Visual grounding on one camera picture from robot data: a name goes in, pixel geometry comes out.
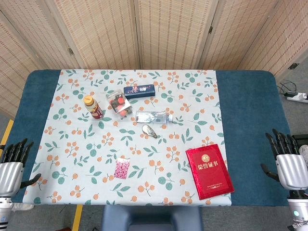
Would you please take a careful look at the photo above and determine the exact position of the clear plastic toy box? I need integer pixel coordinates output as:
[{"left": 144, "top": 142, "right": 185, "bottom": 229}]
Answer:
[{"left": 106, "top": 89, "right": 133, "bottom": 119}]

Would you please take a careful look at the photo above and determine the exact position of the blue felt table cover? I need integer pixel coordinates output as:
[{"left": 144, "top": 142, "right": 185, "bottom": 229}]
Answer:
[{"left": 0, "top": 69, "right": 298, "bottom": 207}]

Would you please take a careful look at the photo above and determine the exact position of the black power cable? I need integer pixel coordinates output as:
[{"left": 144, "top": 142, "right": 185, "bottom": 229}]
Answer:
[{"left": 278, "top": 80, "right": 298, "bottom": 96}]

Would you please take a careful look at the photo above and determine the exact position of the yellow cap tea bottle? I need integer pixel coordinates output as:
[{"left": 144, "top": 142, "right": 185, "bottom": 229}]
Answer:
[{"left": 83, "top": 95, "right": 103, "bottom": 120}]

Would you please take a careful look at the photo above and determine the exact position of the red certificate book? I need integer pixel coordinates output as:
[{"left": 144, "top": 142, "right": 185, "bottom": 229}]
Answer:
[{"left": 185, "top": 143, "right": 235, "bottom": 201}]

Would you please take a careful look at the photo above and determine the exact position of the black case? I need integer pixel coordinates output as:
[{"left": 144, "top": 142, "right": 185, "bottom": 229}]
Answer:
[{"left": 292, "top": 134, "right": 308, "bottom": 146}]

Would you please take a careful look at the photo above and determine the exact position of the clear plastic water bottle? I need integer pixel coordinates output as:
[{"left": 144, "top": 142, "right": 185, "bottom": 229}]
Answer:
[{"left": 135, "top": 110, "right": 174, "bottom": 124}]

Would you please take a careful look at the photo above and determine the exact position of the dark blue rectangular box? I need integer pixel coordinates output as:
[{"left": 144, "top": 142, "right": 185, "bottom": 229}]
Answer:
[{"left": 123, "top": 84, "right": 155, "bottom": 99}]

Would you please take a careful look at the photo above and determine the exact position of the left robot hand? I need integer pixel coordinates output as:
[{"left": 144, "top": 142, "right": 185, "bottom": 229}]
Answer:
[{"left": 0, "top": 138, "right": 42, "bottom": 197}]

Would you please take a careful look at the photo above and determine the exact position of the floral print tablecloth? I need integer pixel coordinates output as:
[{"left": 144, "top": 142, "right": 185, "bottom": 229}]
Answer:
[{"left": 22, "top": 69, "right": 232, "bottom": 207}]

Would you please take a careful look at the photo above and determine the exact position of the white power strip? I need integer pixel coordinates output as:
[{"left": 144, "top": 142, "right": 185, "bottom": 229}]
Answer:
[{"left": 286, "top": 92, "right": 308, "bottom": 103}]

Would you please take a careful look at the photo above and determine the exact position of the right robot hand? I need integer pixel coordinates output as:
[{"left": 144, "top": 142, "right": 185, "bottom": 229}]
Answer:
[{"left": 261, "top": 128, "right": 308, "bottom": 191}]

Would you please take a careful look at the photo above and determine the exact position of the white sneaker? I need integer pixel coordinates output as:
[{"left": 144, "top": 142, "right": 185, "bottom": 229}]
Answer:
[{"left": 12, "top": 203, "right": 34, "bottom": 212}]

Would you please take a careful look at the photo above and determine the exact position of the blue chair seat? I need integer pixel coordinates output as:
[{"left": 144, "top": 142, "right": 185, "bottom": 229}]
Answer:
[{"left": 101, "top": 205, "right": 203, "bottom": 231}]

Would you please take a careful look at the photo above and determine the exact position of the bamboo folding screen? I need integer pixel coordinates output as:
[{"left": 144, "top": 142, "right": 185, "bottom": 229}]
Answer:
[{"left": 0, "top": 0, "right": 308, "bottom": 118}]

